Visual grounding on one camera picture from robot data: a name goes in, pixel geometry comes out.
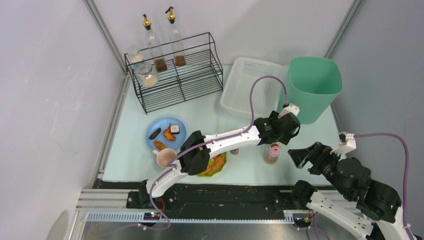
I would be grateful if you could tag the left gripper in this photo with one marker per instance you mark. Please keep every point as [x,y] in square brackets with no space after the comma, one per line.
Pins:
[286,127]

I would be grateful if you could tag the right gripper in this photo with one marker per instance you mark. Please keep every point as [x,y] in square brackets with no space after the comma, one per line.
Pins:
[315,156]

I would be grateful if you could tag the pink lid spice bottle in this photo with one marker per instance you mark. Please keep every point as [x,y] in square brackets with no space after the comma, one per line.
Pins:
[271,156]

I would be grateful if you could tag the small black lid spice jar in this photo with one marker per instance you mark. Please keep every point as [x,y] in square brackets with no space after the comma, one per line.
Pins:
[234,151]

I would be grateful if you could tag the green dotted plate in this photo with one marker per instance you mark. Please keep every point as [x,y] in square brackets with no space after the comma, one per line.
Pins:
[210,163]

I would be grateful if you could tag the oil bottle gold spout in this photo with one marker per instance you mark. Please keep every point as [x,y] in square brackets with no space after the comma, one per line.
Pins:
[154,46]
[176,40]

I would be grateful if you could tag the glass jar beige powder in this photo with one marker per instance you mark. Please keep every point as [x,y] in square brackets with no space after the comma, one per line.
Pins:
[146,75]

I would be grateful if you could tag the blue label spice jar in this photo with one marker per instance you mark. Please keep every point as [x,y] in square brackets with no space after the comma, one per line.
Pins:
[134,55]

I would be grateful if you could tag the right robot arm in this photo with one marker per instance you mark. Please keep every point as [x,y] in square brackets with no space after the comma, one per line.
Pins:
[378,202]

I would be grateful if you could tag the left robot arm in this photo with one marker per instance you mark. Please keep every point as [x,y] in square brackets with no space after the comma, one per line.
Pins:
[198,149]

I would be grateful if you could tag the white plastic basket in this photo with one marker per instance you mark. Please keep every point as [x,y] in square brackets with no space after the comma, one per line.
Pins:
[245,71]

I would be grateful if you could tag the green trash bin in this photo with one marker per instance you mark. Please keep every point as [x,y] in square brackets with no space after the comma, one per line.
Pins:
[312,84]

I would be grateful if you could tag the orange food on green plate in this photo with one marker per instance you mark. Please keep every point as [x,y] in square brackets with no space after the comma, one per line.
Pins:
[218,161]

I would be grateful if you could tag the white black food cube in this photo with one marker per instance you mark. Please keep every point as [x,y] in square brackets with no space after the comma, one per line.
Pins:
[174,129]

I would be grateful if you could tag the orange food on blue plate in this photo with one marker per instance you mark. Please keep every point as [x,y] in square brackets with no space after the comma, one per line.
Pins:
[168,135]

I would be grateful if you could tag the blue plate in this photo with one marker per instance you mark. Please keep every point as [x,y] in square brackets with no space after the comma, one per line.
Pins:
[163,123]

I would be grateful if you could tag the pink mug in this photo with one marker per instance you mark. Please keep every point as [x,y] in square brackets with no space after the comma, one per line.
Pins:
[164,156]

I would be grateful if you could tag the small orange food piece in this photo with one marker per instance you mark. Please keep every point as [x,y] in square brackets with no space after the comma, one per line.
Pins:
[159,145]

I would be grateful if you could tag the dark food piece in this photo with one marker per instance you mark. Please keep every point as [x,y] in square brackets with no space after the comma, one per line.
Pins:
[155,134]

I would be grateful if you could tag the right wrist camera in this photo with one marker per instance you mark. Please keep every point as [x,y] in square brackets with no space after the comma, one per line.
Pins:
[346,142]

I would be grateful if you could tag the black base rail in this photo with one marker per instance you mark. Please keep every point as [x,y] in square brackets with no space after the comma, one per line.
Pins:
[224,202]

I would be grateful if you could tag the black wire rack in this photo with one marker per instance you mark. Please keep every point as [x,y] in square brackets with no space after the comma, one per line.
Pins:
[201,75]

